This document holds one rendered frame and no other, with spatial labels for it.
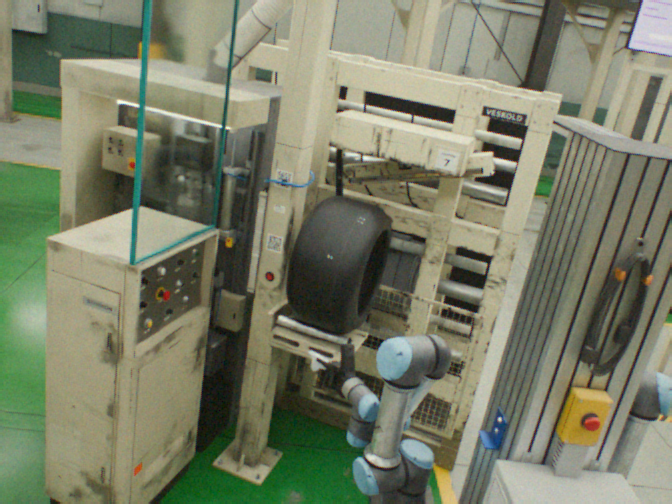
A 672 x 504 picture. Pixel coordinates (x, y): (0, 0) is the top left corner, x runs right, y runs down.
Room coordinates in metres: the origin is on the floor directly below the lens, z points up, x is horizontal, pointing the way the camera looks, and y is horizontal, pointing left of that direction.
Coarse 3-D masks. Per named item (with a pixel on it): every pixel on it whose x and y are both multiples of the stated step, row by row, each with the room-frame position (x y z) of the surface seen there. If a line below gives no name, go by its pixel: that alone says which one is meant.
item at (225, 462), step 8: (224, 456) 2.63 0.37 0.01; (232, 456) 2.64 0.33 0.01; (272, 456) 2.69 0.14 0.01; (280, 456) 2.71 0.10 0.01; (216, 464) 2.56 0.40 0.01; (224, 464) 2.57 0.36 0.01; (232, 464) 2.58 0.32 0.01; (272, 464) 2.63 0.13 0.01; (232, 472) 2.53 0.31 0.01; (240, 472) 2.53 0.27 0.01; (248, 472) 2.54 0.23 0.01; (256, 472) 2.55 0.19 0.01; (264, 472) 2.56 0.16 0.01; (248, 480) 2.50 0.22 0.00; (256, 480) 2.50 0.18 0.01
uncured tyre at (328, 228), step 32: (320, 224) 2.42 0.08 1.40; (352, 224) 2.42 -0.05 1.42; (384, 224) 2.56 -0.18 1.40; (320, 256) 2.33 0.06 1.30; (352, 256) 2.32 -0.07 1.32; (384, 256) 2.73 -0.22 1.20; (288, 288) 2.37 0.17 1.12; (320, 288) 2.30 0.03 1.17; (352, 288) 2.30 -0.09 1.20; (320, 320) 2.35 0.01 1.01; (352, 320) 2.36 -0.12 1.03
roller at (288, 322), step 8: (280, 320) 2.48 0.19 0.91; (288, 320) 2.48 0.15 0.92; (296, 320) 2.48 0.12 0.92; (296, 328) 2.46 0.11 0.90; (304, 328) 2.45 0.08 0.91; (312, 328) 2.44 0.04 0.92; (320, 328) 2.45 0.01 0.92; (320, 336) 2.42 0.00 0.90; (328, 336) 2.42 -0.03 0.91; (336, 336) 2.41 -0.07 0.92; (344, 336) 2.42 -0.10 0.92
